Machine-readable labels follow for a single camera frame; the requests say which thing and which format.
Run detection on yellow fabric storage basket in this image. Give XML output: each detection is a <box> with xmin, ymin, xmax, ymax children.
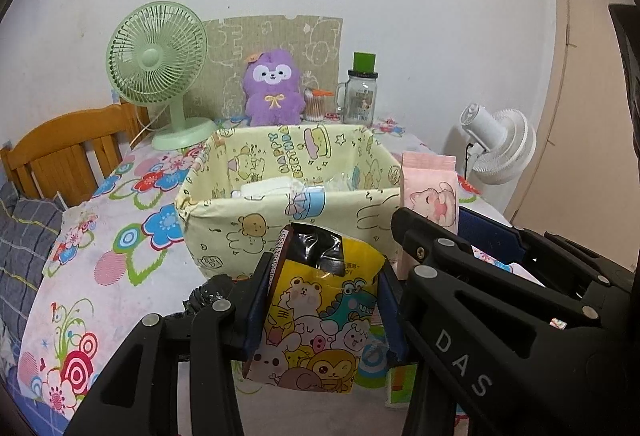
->
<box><xmin>175</xmin><ymin>124</ymin><xmax>400</xmax><ymax>278</ymax></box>

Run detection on floral tablecloth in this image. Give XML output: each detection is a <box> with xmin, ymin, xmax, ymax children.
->
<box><xmin>16</xmin><ymin>115</ymin><xmax>547</xmax><ymax>436</ymax></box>

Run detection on white folded towel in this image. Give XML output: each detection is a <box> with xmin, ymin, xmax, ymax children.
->
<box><xmin>231</xmin><ymin>176</ymin><xmax>305</xmax><ymax>201</ymax></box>

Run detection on cartoon printed cardboard panel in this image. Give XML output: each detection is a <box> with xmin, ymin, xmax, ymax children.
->
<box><xmin>183</xmin><ymin>15</ymin><xmax>343</xmax><ymax>119</ymax></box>

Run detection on clear plastic zip bag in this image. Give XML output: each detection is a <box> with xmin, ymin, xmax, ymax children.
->
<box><xmin>303</xmin><ymin>171</ymin><xmax>358</xmax><ymax>192</ymax></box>

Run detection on yellow cartoon snack pouch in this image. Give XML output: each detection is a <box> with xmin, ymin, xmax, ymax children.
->
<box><xmin>244</xmin><ymin>222</ymin><xmax>386</xmax><ymax>394</ymax></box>

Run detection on pink tissue pack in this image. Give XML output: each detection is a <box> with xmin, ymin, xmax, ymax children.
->
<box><xmin>394</xmin><ymin>151</ymin><xmax>460</xmax><ymax>277</ymax></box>

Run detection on green desk fan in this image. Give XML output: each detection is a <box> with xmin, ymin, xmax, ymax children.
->
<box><xmin>105</xmin><ymin>1</ymin><xmax>216</xmax><ymax>151</ymax></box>

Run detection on grey plaid pillow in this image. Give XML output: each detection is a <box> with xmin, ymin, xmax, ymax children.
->
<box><xmin>0</xmin><ymin>181</ymin><xmax>63</xmax><ymax>341</ymax></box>

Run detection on white standing fan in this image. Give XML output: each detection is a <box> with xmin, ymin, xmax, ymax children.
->
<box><xmin>460</xmin><ymin>103</ymin><xmax>537</xmax><ymax>185</ymax></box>

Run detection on purple plush bunny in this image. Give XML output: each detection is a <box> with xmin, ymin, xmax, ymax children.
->
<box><xmin>243</xmin><ymin>49</ymin><xmax>305</xmax><ymax>127</ymax></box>

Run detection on glass jar green lid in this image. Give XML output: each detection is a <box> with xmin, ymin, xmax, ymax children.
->
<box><xmin>336</xmin><ymin>52</ymin><xmax>378</xmax><ymax>127</ymax></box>

